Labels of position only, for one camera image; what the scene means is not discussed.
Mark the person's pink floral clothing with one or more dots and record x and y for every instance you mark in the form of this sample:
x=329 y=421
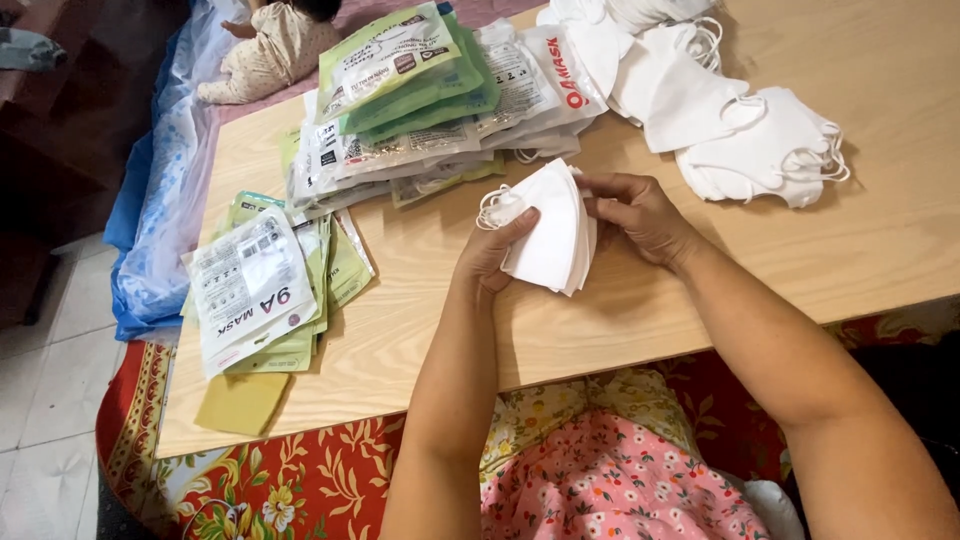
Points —
x=615 y=487

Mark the loose heap of white masks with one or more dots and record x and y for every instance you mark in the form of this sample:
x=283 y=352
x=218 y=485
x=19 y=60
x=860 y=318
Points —
x=675 y=97

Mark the dark wooden furniture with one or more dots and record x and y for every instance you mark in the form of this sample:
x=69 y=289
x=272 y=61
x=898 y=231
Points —
x=67 y=150

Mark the pile of filled mask packets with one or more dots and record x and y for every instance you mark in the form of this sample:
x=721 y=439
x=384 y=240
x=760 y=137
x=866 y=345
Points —
x=405 y=97

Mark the person's right hand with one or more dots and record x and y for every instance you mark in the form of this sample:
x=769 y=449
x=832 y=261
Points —
x=656 y=221

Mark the blue and clear plastic sheet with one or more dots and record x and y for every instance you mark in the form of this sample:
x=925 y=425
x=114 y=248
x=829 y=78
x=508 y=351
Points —
x=161 y=195

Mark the grey cloth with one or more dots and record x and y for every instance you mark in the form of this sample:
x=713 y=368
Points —
x=26 y=51

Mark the small bundle of white masks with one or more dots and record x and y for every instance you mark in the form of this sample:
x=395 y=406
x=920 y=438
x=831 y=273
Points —
x=551 y=229

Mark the white cloth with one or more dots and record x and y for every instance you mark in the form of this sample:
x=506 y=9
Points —
x=776 y=514

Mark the person's left hand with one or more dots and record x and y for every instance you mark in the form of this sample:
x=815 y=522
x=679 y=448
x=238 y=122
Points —
x=480 y=262

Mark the stack of flat empty pouches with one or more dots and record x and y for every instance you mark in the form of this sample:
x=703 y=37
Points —
x=255 y=292

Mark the yellow floral cloth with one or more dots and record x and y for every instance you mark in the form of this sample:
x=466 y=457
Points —
x=555 y=405

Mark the red floral mat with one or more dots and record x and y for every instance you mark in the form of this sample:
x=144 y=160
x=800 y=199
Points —
x=315 y=480

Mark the yellow cardboard sheet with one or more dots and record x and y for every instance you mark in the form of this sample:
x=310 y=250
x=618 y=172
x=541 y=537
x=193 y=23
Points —
x=240 y=403

